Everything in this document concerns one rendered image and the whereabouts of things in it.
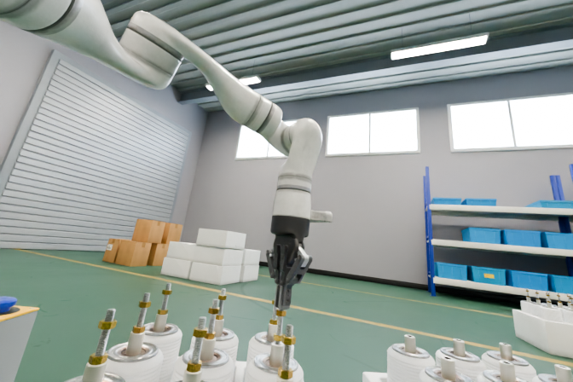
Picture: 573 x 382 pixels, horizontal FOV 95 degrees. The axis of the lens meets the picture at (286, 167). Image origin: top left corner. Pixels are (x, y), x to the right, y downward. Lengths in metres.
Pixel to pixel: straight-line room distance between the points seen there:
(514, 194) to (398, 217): 1.83
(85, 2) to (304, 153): 0.37
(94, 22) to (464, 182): 5.55
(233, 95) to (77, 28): 0.24
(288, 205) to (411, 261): 4.93
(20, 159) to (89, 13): 5.11
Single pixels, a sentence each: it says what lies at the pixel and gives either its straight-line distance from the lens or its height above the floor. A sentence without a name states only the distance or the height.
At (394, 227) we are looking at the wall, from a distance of 5.40.
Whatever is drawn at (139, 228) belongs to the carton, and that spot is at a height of 0.46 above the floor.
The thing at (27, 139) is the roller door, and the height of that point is 1.56.
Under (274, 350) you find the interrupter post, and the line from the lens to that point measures 0.54.
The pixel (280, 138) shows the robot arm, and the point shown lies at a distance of 0.57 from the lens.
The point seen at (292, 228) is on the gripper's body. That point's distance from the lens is 0.49.
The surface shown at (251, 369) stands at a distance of 0.54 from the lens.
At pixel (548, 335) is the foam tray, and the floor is 0.10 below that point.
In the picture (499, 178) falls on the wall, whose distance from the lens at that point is 5.78.
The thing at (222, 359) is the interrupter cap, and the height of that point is 0.25.
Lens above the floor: 0.44
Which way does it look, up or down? 17 degrees up
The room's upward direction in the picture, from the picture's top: 6 degrees clockwise
